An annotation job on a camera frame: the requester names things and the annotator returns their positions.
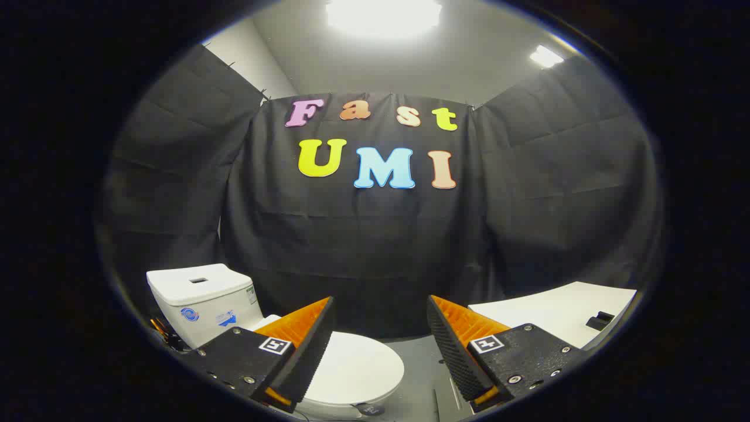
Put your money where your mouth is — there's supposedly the white toilet tank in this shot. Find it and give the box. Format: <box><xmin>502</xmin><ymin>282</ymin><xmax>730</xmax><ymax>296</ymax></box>
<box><xmin>146</xmin><ymin>263</ymin><xmax>264</xmax><ymax>350</ymax></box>

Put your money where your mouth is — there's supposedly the white drawer cabinet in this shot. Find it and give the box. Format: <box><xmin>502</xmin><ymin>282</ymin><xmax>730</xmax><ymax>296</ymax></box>
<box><xmin>468</xmin><ymin>281</ymin><xmax>638</xmax><ymax>350</ymax></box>

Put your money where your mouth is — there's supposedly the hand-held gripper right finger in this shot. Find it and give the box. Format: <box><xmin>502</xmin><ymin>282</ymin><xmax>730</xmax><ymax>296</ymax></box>
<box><xmin>426</xmin><ymin>295</ymin><xmax>587</xmax><ymax>414</ymax></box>

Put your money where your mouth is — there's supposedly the black backdrop cloth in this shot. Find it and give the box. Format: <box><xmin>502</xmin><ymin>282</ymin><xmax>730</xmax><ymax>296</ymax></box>
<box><xmin>97</xmin><ymin>44</ymin><xmax>666</xmax><ymax>341</ymax></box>

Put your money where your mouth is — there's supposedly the small ceiling light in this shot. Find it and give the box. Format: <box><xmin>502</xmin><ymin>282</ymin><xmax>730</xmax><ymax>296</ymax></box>
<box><xmin>529</xmin><ymin>45</ymin><xmax>565</xmax><ymax>69</ymax></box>

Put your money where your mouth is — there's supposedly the large ceiling light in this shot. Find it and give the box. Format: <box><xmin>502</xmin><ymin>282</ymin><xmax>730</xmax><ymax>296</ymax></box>
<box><xmin>325</xmin><ymin>0</ymin><xmax>443</xmax><ymax>39</ymax></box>

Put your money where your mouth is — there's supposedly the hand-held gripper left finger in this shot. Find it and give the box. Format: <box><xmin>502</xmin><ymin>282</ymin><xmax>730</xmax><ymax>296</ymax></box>
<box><xmin>173</xmin><ymin>296</ymin><xmax>336</xmax><ymax>414</ymax></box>

